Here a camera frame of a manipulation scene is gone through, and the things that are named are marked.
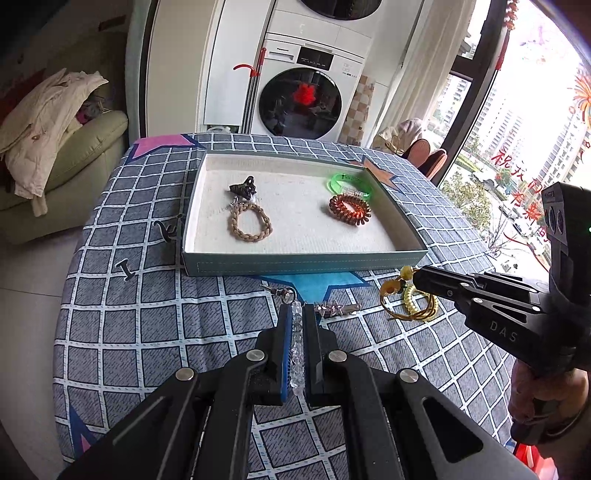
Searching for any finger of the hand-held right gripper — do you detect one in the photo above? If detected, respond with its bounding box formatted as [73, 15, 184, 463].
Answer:
[412, 264, 543, 317]
[471, 270, 551, 296]

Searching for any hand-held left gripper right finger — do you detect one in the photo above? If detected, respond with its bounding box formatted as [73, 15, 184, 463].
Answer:
[302, 314, 539, 480]

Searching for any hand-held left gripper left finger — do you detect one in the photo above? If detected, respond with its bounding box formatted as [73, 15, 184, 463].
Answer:
[58, 302, 296, 480]

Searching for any clear crystal bead bracelet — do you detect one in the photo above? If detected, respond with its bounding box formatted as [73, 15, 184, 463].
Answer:
[290, 300, 308, 400]

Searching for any yellow cord beaded bracelet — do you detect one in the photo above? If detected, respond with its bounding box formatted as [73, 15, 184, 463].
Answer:
[379, 265, 437, 321]

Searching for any yellow spiral hair tie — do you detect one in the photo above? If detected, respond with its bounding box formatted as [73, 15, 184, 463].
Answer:
[403, 284, 438, 319]

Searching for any orange white spiral hair tie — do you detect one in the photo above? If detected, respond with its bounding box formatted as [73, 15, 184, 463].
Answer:
[329, 194, 371, 228]

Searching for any shallow green cardboard box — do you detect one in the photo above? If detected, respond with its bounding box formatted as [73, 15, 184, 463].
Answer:
[180, 150, 429, 278]

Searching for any beige braided bracelet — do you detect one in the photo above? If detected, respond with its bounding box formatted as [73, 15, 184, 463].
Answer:
[227, 196, 273, 243]

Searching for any green translucent bangle bracelet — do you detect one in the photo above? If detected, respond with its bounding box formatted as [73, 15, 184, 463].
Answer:
[329, 171, 374, 200]

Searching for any black claw hair clip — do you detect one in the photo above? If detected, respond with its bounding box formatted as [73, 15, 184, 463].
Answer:
[229, 175, 257, 201]

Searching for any person's right hand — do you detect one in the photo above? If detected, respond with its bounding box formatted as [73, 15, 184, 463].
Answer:
[508, 357, 591, 460]

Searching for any silver star hair clip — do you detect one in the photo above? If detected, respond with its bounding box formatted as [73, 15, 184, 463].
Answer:
[315, 300, 362, 319]

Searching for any brown chair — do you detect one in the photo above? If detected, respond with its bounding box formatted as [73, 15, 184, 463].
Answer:
[406, 138, 432, 167]
[425, 148, 448, 181]

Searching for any blue checked star tablecloth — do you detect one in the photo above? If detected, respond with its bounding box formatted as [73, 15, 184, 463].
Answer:
[52, 133, 527, 480]

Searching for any beige tote bag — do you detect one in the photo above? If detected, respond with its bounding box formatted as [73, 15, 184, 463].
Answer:
[372, 127, 407, 155]

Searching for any white cloth on chair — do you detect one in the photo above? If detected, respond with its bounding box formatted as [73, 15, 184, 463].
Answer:
[397, 117, 423, 148]

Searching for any checkered tile panel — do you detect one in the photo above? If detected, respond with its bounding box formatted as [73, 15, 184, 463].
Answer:
[341, 75, 376, 147]

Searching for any red hanging ornament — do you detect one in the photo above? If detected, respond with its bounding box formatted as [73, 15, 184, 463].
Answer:
[495, 0, 518, 71]

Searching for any white curtain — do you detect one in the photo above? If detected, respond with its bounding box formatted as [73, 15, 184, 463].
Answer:
[376, 0, 476, 148]

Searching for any white washing machine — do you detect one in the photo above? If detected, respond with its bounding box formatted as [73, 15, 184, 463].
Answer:
[240, 31, 374, 144]

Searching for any white cabinet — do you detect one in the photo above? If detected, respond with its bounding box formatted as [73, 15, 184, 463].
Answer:
[203, 0, 275, 132]

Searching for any red hook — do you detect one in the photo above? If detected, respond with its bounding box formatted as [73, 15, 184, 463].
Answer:
[233, 46, 267, 78]

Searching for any pale green sofa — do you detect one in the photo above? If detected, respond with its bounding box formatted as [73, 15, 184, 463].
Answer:
[0, 110, 130, 245]

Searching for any white tumble dryer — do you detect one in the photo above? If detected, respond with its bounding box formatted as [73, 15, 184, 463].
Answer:
[272, 0, 402, 38]

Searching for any cream jacket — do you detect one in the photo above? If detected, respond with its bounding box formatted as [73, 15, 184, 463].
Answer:
[0, 68, 109, 217]

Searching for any small silver ring charm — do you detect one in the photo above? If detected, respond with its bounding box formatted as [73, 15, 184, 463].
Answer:
[259, 284, 296, 305]

